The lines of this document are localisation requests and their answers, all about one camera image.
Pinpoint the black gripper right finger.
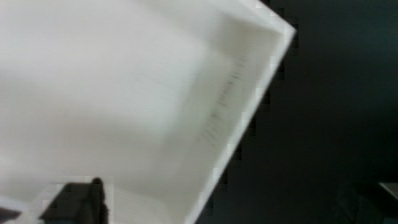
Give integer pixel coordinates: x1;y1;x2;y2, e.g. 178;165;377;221
334;182;398;224

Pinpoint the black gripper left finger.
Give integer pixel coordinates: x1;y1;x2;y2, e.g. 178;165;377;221
39;178;108;224

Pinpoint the white drawer front tagged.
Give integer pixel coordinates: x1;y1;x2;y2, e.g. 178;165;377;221
0;0;295;224

